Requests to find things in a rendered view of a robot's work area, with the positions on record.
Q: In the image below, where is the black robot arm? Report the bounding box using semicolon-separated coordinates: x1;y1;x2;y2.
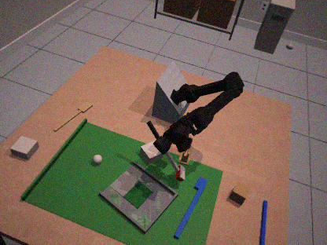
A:
171;71;244;152

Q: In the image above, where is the blue rod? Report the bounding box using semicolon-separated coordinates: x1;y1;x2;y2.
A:
259;200;267;245

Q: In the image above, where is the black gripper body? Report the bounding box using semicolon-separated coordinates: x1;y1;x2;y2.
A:
153;122;175;155

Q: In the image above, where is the white golf ball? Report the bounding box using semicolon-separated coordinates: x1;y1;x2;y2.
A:
93;155;102;164

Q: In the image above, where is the green flat mat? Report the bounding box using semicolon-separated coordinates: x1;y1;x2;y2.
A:
24;122;223;245

